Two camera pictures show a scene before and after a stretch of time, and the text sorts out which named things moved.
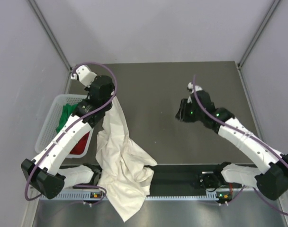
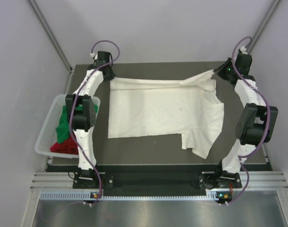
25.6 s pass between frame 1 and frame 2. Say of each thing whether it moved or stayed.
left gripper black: moved
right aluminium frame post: stayed
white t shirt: moved
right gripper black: moved
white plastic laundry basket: stayed
